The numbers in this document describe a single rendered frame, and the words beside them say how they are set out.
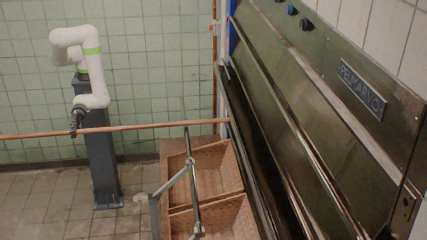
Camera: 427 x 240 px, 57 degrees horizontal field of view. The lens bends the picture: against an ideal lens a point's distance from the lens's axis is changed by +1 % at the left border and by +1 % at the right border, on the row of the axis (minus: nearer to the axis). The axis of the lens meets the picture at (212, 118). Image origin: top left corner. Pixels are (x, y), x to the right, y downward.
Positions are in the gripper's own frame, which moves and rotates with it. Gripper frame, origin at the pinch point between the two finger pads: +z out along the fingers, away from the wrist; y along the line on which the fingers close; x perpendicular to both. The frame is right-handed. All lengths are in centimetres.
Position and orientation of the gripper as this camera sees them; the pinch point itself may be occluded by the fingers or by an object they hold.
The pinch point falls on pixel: (74, 131)
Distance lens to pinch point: 242.5
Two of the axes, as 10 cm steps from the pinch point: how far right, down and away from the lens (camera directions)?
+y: 0.0, 8.5, 5.2
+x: -9.9, 0.7, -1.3
